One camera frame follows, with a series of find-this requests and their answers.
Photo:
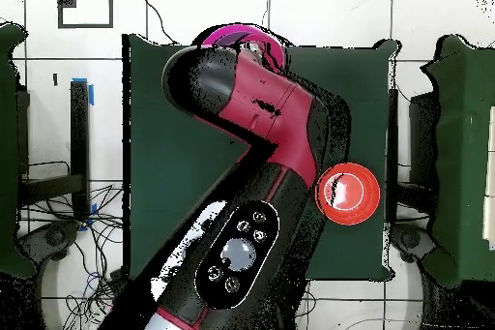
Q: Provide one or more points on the small crimson bowl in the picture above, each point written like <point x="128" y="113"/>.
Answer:
<point x="276" y="53"/>

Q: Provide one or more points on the pink bowl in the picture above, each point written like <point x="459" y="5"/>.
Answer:
<point x="232" y="29"/>

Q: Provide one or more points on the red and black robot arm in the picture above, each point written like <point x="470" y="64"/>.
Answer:
<point x="270" y="113"/>

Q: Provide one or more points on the dark green tablecloth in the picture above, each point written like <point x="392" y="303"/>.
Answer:
<point x="174" y="171"/>

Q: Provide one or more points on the large red-orange bowl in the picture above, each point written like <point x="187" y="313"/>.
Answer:
<point x="355" y="194"/>

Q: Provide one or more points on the blue tape strip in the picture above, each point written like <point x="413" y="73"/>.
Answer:
<point x="91" y="95"/>

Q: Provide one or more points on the black bench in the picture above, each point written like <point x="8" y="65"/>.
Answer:
<point x="79" y="132"/>

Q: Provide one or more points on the green cloth side table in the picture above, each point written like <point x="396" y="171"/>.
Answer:
<point x="7" y="210"/>
<point x="456" y="152"/>

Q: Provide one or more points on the white box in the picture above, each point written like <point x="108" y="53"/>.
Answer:
<point x="490" y="210"/>

